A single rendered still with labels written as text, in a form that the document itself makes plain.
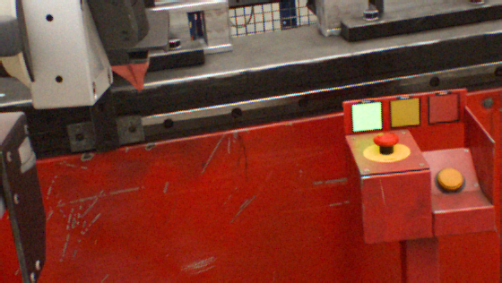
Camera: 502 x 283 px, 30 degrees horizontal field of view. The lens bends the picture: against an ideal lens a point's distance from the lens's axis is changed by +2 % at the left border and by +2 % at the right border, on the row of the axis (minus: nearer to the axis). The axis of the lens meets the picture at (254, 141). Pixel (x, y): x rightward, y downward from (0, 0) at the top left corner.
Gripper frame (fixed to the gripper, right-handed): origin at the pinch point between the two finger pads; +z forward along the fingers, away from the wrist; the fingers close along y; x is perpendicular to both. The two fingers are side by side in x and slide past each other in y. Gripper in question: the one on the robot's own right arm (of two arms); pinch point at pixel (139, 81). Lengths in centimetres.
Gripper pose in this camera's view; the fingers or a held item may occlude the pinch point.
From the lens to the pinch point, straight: 121.8
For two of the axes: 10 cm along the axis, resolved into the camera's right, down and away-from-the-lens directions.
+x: 0.4, 7.6, -6.5
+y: -10.0, 0.8, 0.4
